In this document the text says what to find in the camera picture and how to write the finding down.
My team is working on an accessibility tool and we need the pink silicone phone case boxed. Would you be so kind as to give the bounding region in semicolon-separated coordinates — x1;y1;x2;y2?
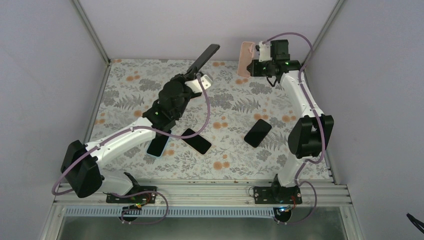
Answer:
237;41;255;78

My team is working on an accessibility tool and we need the bare black smartphone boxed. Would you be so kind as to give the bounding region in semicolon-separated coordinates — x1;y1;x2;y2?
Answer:
186;44;220;76

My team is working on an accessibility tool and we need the black phone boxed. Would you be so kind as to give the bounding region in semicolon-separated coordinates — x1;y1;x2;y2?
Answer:
243;119;272;148

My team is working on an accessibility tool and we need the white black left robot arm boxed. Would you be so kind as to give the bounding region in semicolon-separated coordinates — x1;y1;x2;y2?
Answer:
60;72;213;203

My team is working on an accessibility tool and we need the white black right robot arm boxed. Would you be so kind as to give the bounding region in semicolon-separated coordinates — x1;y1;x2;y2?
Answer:
246;59;334;204

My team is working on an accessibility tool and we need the phone in blue case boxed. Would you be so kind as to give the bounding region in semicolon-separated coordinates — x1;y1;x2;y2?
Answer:
146;134;170;158

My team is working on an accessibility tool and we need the phone in cream case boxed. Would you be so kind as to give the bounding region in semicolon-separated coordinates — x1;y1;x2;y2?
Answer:
182;134;212;155

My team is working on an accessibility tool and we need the floral patterned table mat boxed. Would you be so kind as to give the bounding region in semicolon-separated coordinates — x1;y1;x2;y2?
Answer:
90;59;298;180

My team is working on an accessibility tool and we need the black object at edge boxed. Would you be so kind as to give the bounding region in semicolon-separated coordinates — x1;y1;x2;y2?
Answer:
406;213;424;234

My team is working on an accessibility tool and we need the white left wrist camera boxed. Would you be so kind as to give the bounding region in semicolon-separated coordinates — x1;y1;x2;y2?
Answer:
184;74;213;94

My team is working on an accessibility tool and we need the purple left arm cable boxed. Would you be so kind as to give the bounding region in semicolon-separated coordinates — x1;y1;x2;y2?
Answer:
51;73;212;197

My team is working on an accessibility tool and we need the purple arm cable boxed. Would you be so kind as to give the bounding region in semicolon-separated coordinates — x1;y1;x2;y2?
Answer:
51;73;212;197
263;32;327;226

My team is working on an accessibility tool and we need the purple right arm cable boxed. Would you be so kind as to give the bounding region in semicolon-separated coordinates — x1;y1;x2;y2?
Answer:
263;32;327;226

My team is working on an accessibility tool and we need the right aluminium corner post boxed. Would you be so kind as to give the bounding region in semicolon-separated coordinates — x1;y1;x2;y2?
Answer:
303;0;345;65

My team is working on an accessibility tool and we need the aluminium corner post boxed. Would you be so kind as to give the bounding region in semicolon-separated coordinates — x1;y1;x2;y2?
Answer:
70;0;111;65
303;0;345;65

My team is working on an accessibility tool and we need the aluminium rail frame base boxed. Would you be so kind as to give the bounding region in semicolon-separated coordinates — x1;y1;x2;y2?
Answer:
52;180;353;208

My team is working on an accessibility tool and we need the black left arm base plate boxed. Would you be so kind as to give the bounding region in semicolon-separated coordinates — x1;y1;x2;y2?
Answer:
106;172;157;205

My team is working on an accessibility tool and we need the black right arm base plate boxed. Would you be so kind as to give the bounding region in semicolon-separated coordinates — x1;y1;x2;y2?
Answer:
253;174;303;205

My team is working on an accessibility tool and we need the left aluminium corner post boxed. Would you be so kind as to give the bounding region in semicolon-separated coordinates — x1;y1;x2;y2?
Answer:
70;0;111;65

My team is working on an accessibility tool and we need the perforated grey cable duct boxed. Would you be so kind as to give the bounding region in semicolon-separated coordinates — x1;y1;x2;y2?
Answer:
64;206;275;218

